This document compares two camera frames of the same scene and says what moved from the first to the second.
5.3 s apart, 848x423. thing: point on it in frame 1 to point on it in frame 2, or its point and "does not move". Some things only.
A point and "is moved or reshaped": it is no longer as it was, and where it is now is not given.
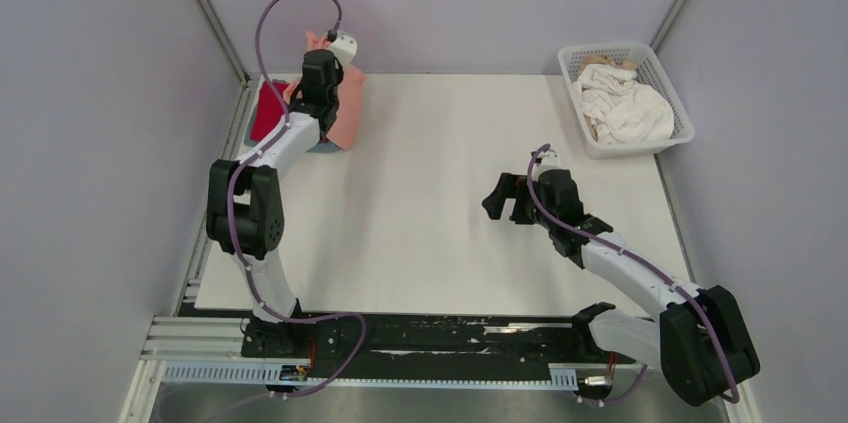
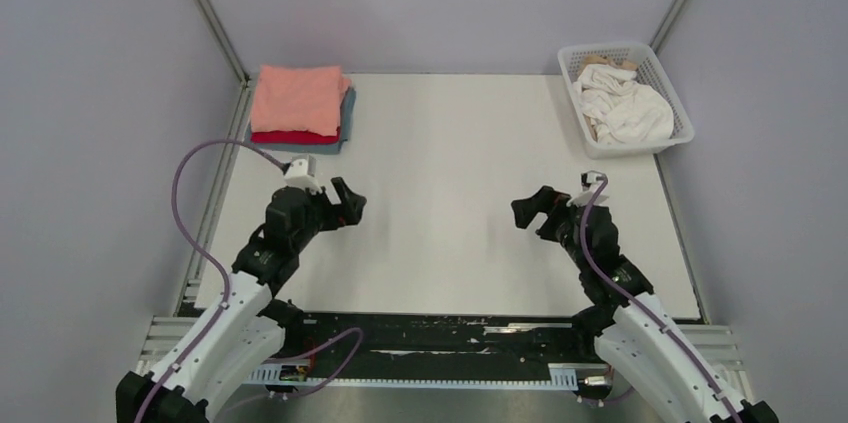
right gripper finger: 494,203 to 526,209
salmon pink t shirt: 346,125 is moved or reshaped
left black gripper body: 339,72 to 321,214
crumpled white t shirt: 619,108 does not move
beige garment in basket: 595,59 does not move
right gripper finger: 513,186 to 548,194
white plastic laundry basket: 649,70 does not move
